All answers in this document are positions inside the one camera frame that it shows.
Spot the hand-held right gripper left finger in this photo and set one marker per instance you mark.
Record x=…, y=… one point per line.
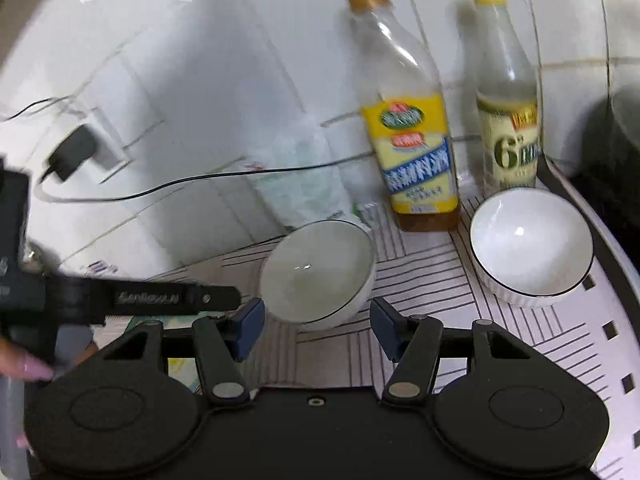
x=250, y=327

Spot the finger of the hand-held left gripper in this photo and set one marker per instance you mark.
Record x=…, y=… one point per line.
x=150, y=296

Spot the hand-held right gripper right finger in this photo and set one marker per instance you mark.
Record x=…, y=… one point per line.
x=385, y=327

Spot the white ribbed bowl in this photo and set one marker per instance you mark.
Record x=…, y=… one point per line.
x=315, y=275
x=530, y=245

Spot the person's left hand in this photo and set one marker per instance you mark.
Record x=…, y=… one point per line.
x=22, y=362

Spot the striped tablecloth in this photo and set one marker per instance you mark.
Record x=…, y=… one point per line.
x=425, y=280

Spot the black power adapter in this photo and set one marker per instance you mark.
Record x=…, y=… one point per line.
x=72, y=152

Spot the clear plastic bag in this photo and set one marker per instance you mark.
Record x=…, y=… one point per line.
x=305, y=180

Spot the yellow label cooking wine bottle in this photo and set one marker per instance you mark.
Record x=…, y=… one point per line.
x=415, y=160

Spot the pale label vinegar bottle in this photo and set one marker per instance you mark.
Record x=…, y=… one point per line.
x=510, y=145

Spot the black wok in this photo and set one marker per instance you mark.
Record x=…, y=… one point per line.
x=617, y=200

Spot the small wall sticker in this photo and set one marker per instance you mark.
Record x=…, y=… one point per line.
x=102, y=267

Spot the white wall socket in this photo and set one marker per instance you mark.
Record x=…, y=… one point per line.
x=112, y=152

